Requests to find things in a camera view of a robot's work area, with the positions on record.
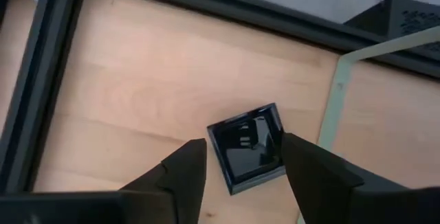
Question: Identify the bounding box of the mint green perforated shelf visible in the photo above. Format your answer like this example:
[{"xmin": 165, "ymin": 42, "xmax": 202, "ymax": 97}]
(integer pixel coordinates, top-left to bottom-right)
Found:
[{"xmin": 297, "ymin": 24, "xmax": 440, "ymax": 224}]

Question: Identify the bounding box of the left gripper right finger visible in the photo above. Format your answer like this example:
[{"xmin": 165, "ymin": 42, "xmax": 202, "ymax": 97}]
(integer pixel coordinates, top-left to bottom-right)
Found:
[{"xmin": 281, "ymin": 133, "xmax": 440, "ymax": 224}]

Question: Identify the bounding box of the black square mini plate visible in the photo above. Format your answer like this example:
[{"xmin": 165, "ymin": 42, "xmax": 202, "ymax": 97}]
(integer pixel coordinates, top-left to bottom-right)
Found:
[{"xmin": 206, "ymin": 102, "xmax": 288, "ymax": 197}]

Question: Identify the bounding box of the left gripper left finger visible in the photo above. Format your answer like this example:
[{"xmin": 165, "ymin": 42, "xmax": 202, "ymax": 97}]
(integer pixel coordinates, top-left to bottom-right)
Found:
[{"xmin": 0, "ymin": 138, "xmax": 208, "ymax": 224}]

